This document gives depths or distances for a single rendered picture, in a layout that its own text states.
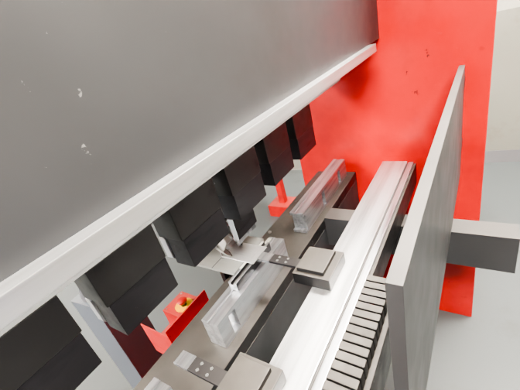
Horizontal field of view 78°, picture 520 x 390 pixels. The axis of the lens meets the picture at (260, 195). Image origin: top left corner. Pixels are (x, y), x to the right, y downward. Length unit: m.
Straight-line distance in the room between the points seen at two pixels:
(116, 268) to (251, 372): 0.34
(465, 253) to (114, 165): 1.15
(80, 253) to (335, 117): 1.41
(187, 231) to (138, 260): 0.13
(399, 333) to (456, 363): 1.53
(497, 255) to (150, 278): 1.07
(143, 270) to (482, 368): 1.68
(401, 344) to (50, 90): 0.50
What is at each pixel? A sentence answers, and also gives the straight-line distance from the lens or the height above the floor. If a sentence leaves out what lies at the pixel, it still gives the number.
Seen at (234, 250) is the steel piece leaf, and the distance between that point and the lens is 1.10.
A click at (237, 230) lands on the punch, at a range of 0.94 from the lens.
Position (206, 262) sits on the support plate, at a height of 1.00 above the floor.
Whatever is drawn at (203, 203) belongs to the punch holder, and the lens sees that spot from 0.78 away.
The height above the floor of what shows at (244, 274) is 1.00.
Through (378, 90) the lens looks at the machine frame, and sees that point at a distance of 1.55.
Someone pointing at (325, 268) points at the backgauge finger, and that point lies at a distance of 0.89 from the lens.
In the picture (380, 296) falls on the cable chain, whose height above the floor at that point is 1.04.
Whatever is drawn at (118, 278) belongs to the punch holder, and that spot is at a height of 1.29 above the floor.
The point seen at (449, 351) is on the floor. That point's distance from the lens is 2.02.
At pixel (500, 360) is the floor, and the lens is 2.05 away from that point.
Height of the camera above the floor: 1.63
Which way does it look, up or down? 27 degrees down
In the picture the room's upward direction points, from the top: 16 degrees counter-clockwise
